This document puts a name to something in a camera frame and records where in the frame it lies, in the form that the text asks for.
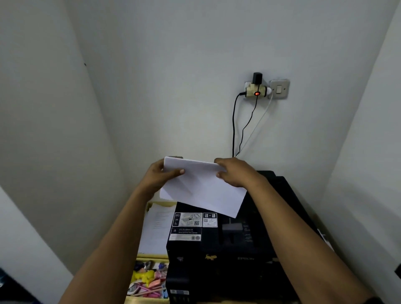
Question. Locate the printed white document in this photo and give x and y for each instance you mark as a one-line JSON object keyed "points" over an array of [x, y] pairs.
{"points": [[157, 227]]}

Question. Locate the white plug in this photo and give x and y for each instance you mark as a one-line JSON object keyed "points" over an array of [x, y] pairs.
{"points": [[268, 91]]}

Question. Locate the person's right thumb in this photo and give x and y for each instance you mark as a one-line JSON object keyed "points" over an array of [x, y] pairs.
{"points": [[221, 174]]}

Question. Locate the person's left hand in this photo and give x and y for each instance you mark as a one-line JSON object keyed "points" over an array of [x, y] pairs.
{"points": [[155, 180]]}

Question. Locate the pile of colourful stationery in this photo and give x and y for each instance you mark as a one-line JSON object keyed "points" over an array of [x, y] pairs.
{"points": [[148, 277]]}

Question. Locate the person's left thumb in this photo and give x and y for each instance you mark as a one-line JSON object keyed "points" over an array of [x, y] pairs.
{"points": [[173, 171]]}

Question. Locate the black power adapter plug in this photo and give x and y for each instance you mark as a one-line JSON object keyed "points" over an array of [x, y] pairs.
{"points": [[257, 78]]}

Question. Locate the white paper sheet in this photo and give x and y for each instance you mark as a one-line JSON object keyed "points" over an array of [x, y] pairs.
{"points": [[202, 189]]}

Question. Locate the cream multi-plug adapter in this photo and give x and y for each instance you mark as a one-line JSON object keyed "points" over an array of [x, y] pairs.
{"points": [[255, 91]]}

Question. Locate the person's right forearm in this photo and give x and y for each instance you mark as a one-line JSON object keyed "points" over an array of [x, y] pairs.
{"points": [[307, 241]]}

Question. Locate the person's left forearm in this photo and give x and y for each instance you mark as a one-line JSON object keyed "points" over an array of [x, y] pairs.
{"points": [[108, 247]]}

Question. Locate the person's right hand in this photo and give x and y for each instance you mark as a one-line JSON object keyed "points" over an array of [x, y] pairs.
{"points": [[239, 172]]}

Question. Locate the white wall light switch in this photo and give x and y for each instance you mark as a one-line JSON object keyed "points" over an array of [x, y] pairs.
{"points": [[279, 89]]}

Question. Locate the black inkjet printer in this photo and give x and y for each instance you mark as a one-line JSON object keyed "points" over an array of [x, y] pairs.
{"points": [[231, 241]]}

